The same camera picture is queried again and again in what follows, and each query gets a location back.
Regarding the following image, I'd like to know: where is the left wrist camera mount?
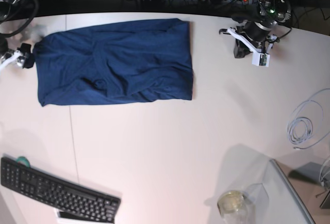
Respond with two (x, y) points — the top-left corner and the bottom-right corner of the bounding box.
(219, 26), (279, 67)

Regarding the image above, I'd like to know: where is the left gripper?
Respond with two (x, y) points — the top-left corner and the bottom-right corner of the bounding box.
(231, 13), (273, 58)

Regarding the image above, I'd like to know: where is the green tape roll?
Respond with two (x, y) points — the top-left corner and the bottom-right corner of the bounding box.
(16, 156), (30, 167)

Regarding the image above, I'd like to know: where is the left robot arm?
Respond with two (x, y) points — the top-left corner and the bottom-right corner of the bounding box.
(232, 0), (291, 65)

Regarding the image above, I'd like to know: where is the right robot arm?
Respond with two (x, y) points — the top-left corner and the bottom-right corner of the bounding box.
(1, 0), (40, 70)

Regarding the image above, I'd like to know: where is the clear tape roll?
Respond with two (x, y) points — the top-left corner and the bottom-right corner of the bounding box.
(217, 190), (246, 217)

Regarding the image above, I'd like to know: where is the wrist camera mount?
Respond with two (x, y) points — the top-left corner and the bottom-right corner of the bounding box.
(1, 50), (25, 71)
(219, 26), (279, 67)

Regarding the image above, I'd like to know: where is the dark blue t-shirt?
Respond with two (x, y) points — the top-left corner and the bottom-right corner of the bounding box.
(32, 19), (193, 106)

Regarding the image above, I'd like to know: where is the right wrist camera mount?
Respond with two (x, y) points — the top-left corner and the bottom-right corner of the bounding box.
(1, 50), (25, 71)

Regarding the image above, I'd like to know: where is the black computer keyboard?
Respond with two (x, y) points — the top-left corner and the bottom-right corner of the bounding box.
(1, 157), (121, 216)

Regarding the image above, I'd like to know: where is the light blue coiled cable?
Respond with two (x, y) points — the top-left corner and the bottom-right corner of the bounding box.
(287, 88), (330, 150)

